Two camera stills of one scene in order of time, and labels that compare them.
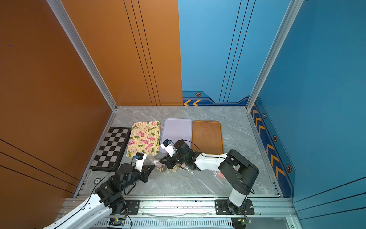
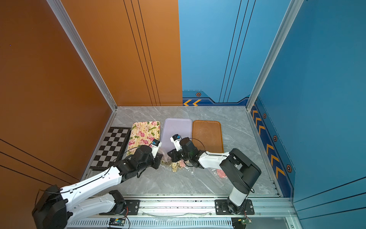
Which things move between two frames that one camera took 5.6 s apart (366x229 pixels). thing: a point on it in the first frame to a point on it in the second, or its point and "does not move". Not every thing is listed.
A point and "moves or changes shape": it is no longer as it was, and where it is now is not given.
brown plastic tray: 208,135 does not move
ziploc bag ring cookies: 159,167 moves or changes shape
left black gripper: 145,172 to 157,160
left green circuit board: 116,221 does not move
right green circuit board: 240,223 does not move
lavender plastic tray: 175,129 does not move
